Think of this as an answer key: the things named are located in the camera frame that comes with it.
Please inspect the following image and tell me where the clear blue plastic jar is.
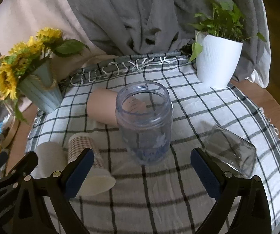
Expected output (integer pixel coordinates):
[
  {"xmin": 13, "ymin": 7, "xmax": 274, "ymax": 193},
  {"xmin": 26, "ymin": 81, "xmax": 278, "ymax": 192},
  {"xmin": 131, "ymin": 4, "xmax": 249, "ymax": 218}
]
[{"xmin": 115, "ymin": 81, "xmax": 173, "ymax": 165}]

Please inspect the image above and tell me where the white cup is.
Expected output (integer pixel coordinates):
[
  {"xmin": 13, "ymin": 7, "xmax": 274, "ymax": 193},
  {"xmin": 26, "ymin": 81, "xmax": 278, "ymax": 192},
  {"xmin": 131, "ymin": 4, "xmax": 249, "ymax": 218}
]
[{"xmin": 31, "ymin": 142, "xmax": 67, "ymax": 179}]

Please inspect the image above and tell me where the plaid patterned paper cup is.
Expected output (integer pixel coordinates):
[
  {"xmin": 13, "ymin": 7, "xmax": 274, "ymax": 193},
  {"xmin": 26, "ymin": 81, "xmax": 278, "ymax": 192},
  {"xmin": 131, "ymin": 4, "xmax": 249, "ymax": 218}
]
[{"xmin": 68, "ymin": 133, "xmax": 116, "ymax": 197}]

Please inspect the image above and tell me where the pink cup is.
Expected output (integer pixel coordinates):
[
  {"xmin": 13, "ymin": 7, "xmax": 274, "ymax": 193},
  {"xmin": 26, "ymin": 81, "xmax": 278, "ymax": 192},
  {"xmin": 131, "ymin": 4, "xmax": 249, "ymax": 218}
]
[{"xmin": 85, "ymin": 88, "xmax": 147, "ymax": 129}]

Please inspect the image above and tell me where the clear glass tumbler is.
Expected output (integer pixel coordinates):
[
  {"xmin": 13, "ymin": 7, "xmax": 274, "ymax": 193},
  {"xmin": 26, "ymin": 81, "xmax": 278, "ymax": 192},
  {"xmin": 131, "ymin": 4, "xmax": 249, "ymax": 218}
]
[{"xmin": 204, "ymin": 124, "xmax": 256, "ymax": 179}]

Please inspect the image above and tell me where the black white plaid tablecloth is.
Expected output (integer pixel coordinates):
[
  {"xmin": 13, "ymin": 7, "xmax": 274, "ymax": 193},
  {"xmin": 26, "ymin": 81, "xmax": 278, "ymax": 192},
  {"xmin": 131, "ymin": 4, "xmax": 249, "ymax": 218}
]
[{"xmin": 26, "ymin": 53, "xmax": 280, "ymax": 233}]

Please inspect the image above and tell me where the sunflower bouquet blue pot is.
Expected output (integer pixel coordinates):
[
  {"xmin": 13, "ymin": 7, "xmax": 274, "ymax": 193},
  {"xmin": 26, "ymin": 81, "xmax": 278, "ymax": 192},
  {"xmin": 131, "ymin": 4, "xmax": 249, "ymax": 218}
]
[{"xmin": 0, "ymin": 27, "xmax": 89, "ymax": 123}]

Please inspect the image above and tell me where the white pot green plant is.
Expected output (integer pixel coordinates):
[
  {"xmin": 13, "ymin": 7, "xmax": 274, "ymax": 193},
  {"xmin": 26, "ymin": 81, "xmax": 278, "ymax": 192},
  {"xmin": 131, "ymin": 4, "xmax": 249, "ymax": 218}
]
[{"xmin": 189, "ymin": 0, "xmax": 267, "ymax": 90}]

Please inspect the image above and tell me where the grey blanket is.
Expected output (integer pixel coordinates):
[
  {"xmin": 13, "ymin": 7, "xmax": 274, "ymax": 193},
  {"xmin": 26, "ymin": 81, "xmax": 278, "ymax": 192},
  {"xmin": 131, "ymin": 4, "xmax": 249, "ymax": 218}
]
[{"xmin": 0, "ymin": 0, "xmax": 272, "ymax": 127}]

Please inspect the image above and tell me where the beige fabric cover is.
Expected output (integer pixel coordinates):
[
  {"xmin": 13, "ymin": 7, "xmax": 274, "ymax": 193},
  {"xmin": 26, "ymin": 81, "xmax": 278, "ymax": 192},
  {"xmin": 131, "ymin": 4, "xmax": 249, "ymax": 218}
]
[{"xmin": 0, "ymin": 0, "xmax": 117, "ymax": 113}]

